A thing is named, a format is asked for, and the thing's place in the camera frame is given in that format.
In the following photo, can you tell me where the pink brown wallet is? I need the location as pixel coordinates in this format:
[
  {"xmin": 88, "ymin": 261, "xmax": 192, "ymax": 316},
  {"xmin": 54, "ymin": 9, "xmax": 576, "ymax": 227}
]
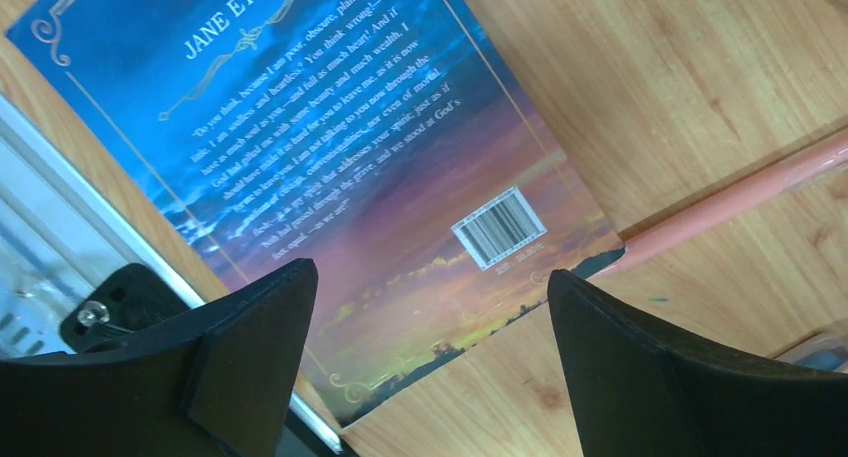
[{"xmin": 774, "ymin": 332, "xmax": 847, "ymax": 374}]

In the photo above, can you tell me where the blue Jane Eyre book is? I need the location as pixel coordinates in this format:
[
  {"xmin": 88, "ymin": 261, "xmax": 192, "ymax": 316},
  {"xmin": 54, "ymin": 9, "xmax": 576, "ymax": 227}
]
[{"xmin": 5, "ymin": 0, "xmax": 625, "ymax": 426}]

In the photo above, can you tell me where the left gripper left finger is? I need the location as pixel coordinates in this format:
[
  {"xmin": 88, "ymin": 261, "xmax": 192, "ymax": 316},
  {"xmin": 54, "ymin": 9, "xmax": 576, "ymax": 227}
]
[{"xmin": 1, "ymin": 258, "xmax": 318, "ymax": 456}]

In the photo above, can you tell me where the pink pencil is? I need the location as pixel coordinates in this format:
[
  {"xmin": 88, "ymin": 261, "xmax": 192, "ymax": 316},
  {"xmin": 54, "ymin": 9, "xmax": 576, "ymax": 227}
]
[{"xmin": 597, "ymin": 128, "xmax": 847, "ymax": 276}]

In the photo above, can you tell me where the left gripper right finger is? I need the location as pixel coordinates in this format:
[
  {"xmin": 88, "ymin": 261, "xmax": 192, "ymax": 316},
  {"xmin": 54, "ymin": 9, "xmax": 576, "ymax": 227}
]
[{"xmin": 547, "ymin": 270, "xmax": 847, "ymax": 456}]

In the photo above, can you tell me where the aluminium frame rail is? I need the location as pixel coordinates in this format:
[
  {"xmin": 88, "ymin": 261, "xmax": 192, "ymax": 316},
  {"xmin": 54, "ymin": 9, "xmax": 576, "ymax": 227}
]
[{"xmin": 0, "ymin": 92, "xmax": 346, "ymax": 455}]

